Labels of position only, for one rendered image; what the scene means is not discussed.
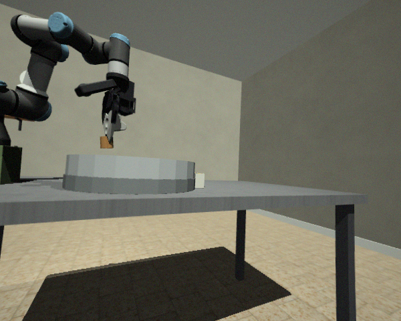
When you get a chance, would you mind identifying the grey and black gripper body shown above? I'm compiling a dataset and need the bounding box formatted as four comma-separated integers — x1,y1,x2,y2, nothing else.
102,72,136,116

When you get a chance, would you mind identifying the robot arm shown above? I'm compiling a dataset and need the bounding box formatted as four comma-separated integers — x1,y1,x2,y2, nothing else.
0,12,130,146

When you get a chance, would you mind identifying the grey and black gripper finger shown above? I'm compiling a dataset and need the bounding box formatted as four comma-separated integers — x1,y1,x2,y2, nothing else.
106,98,126,142
102,108,109,136

